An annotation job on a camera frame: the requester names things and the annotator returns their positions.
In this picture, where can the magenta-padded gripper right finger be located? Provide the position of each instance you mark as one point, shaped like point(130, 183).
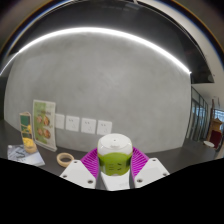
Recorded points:
point(150, 170)

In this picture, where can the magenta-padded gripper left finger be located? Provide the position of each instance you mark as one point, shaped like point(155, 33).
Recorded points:
point(81, 171)

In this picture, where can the green and white charger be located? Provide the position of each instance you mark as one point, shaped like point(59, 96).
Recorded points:
point(114, 160)

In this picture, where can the beige tape roll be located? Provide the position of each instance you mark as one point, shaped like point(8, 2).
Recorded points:
point(63, 160)

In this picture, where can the large acrylic menu stand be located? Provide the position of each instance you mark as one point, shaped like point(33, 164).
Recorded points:
point(44, 125)

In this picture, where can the grey printed magazine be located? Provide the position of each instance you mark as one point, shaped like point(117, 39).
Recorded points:
point(23, 155)

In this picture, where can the brown wooden chair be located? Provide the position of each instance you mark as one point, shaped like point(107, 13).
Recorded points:
point(215, 131)

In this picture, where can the ceiling light strip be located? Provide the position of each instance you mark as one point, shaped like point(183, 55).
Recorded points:
point(93, 30)

